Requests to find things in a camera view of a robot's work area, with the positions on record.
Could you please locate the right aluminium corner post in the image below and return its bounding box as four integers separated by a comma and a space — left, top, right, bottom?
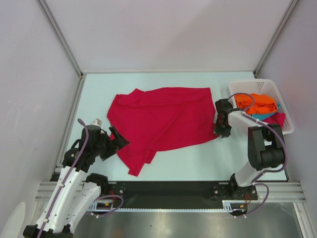
253, 0, 301, 78

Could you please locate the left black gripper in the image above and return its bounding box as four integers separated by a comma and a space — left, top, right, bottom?
93, 125, 129, 160

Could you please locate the orange t shirt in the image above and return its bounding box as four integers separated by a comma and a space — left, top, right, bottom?
234, 93, 278, 115

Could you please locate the white perforated plastic basket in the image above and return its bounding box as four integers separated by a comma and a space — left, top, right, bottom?
229, 79, 294, 135

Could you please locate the crimson red t shirt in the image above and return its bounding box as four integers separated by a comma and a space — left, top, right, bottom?
107, 87, 217, 177

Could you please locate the white slotted cable duct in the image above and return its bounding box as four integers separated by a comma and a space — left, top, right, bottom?
85, 200, 247, 216

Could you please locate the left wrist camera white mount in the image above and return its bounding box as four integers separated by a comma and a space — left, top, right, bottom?
90, 119, 102, 129

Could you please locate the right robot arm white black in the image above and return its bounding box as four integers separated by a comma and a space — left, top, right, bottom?
214, 99, 286, 200

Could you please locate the left aluminium corner post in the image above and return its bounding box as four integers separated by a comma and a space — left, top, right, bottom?
37, 0, 83, 77

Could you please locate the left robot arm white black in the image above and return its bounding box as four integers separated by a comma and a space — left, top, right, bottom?
23, 124, 129, 238

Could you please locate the aluminium frame rail front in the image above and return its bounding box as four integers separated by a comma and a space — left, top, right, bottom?
35, 181, 306, 203

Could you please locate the aluminium corner post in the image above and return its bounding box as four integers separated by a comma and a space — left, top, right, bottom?
37, 0, 83, 77
253, 0, 301, 78

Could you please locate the teal t shirt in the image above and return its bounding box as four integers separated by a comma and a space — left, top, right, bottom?
251, 111, 280, 121

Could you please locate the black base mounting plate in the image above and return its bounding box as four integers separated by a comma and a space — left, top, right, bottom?
109, 181, 258, 210

